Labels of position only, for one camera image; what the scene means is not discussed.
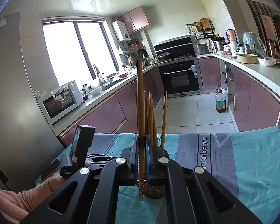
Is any black mesh utensil cup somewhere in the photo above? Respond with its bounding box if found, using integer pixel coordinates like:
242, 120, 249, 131
144, 183, 166, 199

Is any dark brown wooden chopstick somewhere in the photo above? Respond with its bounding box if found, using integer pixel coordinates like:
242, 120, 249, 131
135, 94, 139, 135

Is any short-looking wooden chopstick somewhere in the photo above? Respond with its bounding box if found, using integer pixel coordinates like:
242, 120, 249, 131
150, 91, 159, 147

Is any tan wooden chopstick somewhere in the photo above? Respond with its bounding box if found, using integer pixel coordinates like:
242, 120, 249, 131
144, 91, 149, 135

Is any light wooden chopstick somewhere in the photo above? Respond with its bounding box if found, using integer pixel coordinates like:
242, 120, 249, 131
147, 96, 153, 138

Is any pink sleeved forearm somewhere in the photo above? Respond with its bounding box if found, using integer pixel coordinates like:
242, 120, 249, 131
0, 178, 53, 223

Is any person's left hand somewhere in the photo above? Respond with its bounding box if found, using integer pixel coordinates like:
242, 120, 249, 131
48, 173, 67, 192

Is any silver refrigerator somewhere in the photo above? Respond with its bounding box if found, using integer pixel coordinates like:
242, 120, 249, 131
0, 12, 64, 192

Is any white microwave oven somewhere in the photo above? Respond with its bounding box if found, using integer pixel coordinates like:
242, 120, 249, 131
37, 81, 83, 125

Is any teal grey tablecloth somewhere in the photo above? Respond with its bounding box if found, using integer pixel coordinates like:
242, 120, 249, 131
35, 125, 280, 224

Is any oil bottle on floor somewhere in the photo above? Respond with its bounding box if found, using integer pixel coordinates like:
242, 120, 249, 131
215, 89, 227, 113

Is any black built-in oven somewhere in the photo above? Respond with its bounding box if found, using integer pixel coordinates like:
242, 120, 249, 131
157, 57, 203, 98

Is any white water heater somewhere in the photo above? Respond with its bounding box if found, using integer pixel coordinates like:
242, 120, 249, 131
112, 20, 130, 43

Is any round wooden steamer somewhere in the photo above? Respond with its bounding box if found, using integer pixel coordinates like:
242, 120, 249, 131
237, 54, 259, 64

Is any pink upper cabinet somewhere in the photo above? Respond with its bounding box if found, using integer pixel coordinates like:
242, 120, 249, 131
117, 7, 150, 33

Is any teal covered appliance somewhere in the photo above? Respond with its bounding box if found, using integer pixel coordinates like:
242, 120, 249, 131
243, 32, 267, 57

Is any black camera box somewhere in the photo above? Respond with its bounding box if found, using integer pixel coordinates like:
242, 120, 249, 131
71, 124, 95, 167

